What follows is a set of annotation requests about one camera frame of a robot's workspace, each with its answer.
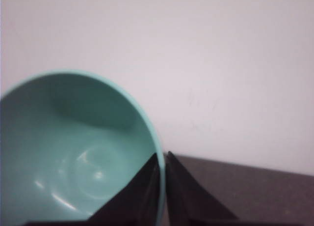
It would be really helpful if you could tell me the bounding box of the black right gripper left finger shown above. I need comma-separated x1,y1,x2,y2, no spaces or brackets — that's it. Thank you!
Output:
87,154,160,226

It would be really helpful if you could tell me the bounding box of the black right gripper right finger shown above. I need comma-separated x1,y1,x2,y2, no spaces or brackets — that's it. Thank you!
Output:
166,151,238,226

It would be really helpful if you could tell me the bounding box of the teal ribbed bowl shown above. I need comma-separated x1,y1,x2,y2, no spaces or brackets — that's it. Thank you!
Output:
0,71,166,226

